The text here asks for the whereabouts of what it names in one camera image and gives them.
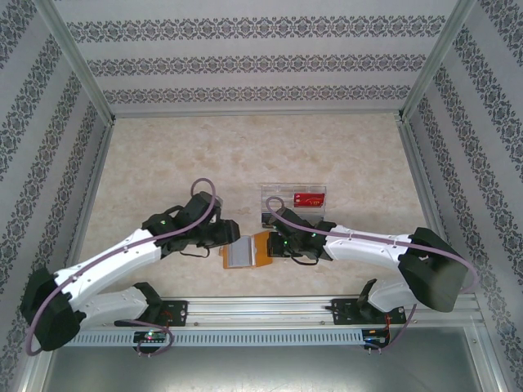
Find orange leather card holder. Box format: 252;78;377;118
221;230;274;270

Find red vip card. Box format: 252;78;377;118
294;191;326;208

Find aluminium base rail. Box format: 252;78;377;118
161;296;480;327

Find clear acrylic card organizer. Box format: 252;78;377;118
259;183;329;229

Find aluminium back rail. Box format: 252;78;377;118
110;109;405;120

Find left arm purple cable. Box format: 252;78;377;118
25;178;217;357

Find perforated grey cable duct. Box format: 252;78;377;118
65;328;364;347

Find grey metal sheet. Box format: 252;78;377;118
40;345;491;392

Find aluminium frame post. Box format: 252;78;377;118
398;0;479;123
38;0;116;123

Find right aluminium side rail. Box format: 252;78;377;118
396;118;446;246

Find right aluminium frame post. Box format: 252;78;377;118
398;0;479;123

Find aluminium side rail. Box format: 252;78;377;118
65;120;116;278
396;118;446;246

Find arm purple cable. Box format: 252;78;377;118
265;196;478;353
25;178;217;357

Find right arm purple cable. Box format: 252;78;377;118
265;196;478;353

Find left aluminium frame post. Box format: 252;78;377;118
38;0;116;123

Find left aluminium side rail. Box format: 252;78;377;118
65;120;116;278

